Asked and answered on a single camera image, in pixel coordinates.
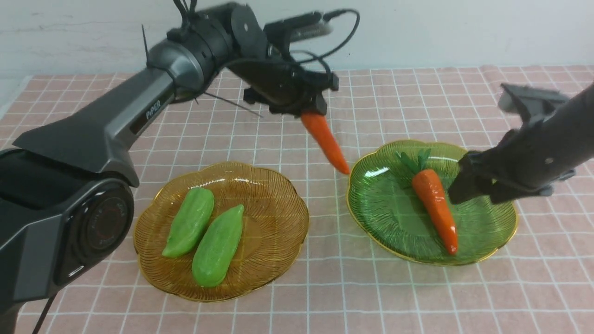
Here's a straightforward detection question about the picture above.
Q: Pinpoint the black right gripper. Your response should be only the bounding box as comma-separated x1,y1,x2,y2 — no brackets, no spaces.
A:
448,130,576,205

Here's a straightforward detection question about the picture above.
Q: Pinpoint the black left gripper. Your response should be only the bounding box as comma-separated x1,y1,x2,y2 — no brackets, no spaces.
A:
227,58,339,116

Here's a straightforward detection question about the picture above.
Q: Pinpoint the orange toy carrot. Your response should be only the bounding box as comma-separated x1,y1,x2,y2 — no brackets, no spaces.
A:
300,112,350,175
395,148,458,256

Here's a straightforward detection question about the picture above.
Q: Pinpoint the green ribbed glass plate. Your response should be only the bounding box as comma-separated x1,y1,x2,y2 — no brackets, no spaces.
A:
347,140,518,267

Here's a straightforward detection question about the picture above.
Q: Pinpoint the amber ribbed glass plate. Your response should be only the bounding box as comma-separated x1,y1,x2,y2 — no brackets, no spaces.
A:
133,161,310,302

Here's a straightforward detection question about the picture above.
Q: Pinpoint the green toy gourd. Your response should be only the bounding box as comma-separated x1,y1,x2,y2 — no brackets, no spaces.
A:
192,204,244,288
161,187,215,258

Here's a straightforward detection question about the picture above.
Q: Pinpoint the green toy gourd front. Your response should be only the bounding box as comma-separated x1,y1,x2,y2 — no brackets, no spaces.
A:
192,204,244,288

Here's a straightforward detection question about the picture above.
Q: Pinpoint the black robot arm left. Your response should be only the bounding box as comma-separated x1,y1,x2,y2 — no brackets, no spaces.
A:
0,0,347,334

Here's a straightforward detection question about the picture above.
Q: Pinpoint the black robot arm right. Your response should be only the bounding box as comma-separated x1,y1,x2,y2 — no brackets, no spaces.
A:
448,83,594,205

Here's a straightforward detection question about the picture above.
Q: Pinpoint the pink checkered tablecloth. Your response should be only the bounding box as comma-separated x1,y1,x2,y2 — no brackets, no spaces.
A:
0,65,594,334

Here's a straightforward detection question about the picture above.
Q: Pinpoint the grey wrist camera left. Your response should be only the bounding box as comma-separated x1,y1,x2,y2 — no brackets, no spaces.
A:
264,11,333,44

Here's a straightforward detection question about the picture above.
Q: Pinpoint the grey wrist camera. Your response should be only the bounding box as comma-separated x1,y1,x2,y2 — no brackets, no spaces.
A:
264,11,333,44
497,83,570,126

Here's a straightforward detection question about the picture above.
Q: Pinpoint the black camera cable left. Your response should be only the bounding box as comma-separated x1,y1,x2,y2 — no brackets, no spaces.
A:
278,8,361,75

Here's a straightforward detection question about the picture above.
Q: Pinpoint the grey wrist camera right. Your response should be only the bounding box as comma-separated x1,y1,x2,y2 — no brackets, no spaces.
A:
497,83,570,126

